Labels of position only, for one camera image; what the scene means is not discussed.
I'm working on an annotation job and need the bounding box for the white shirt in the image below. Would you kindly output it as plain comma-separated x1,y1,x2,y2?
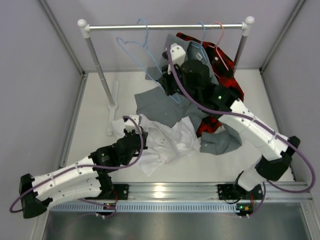
111,113,202,177

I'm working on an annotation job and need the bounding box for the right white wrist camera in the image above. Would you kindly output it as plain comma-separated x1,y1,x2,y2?
170,43,186,66

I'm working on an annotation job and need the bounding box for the pink wire hanger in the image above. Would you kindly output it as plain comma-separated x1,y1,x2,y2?
210,21,229,72

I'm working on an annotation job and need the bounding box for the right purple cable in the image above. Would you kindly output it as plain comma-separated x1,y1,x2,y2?
166,43,315,221

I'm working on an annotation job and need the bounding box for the white metal clothes rack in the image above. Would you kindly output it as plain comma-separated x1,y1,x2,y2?
77,16,255,136

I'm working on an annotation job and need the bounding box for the slotted grey cable duct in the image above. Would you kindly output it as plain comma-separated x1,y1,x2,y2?
51,201,239,213

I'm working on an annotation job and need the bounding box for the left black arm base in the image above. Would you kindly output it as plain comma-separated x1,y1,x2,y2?
109,184,129,201

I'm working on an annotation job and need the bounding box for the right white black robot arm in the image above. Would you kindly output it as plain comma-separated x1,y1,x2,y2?
158,59,300,199

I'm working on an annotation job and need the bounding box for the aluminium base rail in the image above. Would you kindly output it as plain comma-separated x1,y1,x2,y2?
39,181,313,201

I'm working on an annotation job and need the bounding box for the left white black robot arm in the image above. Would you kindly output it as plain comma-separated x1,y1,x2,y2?
19,129,148,219

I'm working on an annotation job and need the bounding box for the grey button-up shirt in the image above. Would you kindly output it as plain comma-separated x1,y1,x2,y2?
134,32,242,155

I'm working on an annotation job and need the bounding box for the red black plaid shirt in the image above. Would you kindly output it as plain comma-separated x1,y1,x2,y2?
175,32,245,140

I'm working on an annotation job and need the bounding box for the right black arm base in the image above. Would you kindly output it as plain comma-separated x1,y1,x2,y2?
217,183,266,219

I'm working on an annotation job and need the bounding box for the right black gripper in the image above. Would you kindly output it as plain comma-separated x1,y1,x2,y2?
158,61,200,105

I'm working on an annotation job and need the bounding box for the blue hanger holding grey shirt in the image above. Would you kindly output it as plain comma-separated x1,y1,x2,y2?
187,22,210,66

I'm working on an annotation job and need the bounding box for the light blue hanger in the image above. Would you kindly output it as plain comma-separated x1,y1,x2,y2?
116,17,181,104

